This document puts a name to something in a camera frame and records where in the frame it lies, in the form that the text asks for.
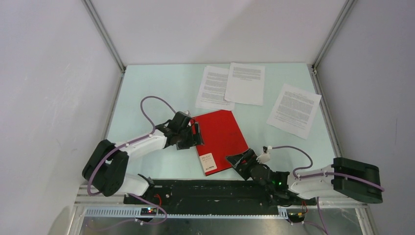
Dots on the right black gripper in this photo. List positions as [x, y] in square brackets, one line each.
[236, 160]

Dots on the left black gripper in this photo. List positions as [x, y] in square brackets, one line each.
[194, 139]

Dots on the red black clip folder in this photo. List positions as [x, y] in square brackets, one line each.
[222, 137]

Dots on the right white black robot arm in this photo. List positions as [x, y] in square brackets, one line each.
[343, 178]

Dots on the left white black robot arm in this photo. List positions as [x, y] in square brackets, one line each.
[106, 168]

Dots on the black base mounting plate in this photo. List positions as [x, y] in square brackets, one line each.
[220, 197]

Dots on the left printed paper sheet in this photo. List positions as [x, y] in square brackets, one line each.
[212, 90]

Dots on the printed paper sheet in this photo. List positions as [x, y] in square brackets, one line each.
[294, 111]
[245, 84]
[212, 90]

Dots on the right controller board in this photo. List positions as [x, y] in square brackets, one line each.
[296, 217]

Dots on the controller board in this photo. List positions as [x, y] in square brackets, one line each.
[148, 211]
[296, 217]

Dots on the right printed paper sheet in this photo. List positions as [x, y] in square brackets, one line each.
[294, 111]

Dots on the middle printed paper sheet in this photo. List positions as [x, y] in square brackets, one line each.
[245, 84]

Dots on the left controller board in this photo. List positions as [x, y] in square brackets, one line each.
[148, 211]

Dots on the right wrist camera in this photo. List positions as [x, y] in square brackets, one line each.
[265, 156]

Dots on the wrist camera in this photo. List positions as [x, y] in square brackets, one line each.
[265, 156]
[186, 113]

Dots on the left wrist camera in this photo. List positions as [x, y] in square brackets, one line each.
[186, 113]

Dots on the aluminium frame profile left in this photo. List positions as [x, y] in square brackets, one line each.
[102, 31]

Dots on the aluminium frame profile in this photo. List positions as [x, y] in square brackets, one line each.
[102, 31]
[334, 31]

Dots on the aluminium frame profile right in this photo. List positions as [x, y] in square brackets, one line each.
[334, 31]

